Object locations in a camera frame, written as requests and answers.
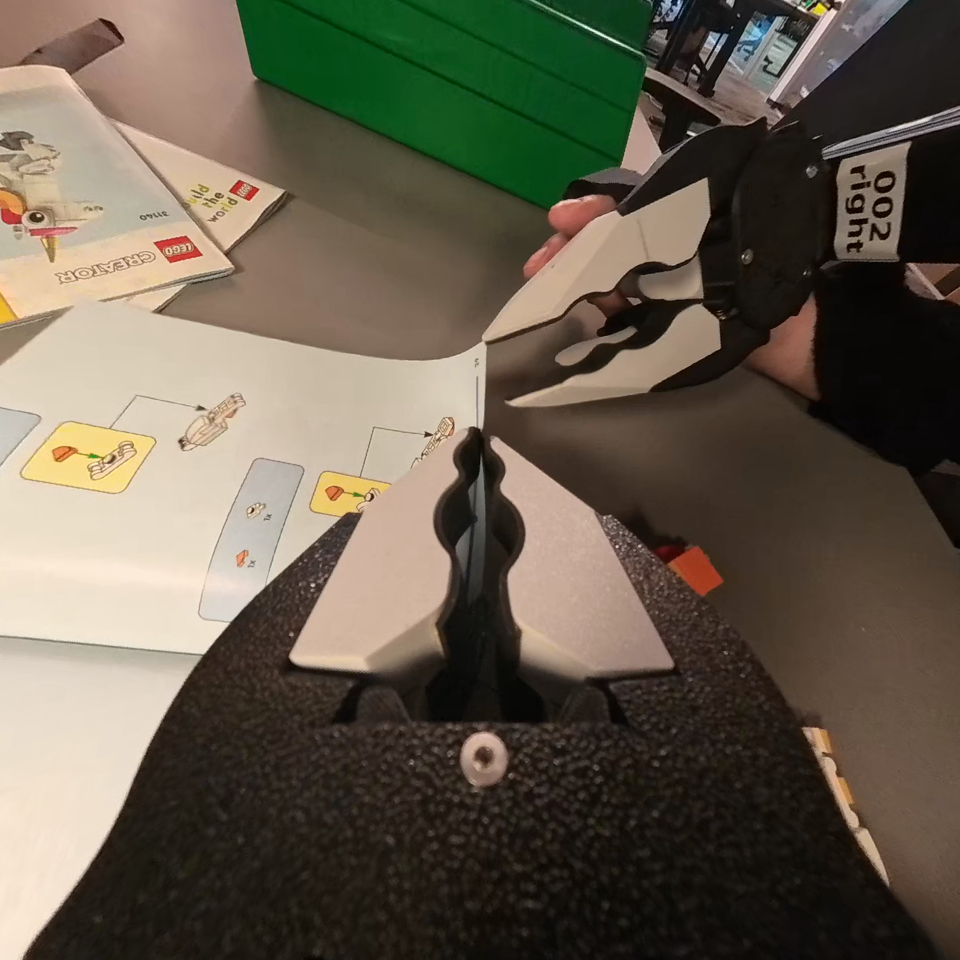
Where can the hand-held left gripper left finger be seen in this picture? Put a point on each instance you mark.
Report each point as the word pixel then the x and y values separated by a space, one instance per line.
pixel 382 585

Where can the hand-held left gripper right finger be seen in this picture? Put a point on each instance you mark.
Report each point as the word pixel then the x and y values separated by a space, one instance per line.
pixel 585 592

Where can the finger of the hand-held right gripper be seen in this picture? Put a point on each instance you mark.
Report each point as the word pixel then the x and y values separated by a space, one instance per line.
pixel 645 371
pixel 615 255

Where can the colourful lego model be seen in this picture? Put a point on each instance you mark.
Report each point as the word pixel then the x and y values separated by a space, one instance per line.
pixel 694 574

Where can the instruction booklet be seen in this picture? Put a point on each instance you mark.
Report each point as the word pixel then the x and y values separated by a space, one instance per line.
pixel 90 187
pixel 187 465

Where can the person's right forearm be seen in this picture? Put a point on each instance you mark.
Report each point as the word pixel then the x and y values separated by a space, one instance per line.
pixel 885 375

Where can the person's right hand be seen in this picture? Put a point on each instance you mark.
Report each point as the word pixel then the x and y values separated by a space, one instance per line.
pixel 574 217

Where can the green plastic bin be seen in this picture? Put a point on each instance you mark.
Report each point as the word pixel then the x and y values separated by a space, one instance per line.
pixel 450 90

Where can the small white leaflet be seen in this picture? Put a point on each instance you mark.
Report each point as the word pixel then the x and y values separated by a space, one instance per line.
pixel 225 195

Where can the closed instruction booklet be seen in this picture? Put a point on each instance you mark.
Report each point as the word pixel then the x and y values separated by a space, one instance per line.
pixel 90 187

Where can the dark brown strip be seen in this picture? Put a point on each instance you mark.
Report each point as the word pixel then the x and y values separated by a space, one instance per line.
pixel 75 41

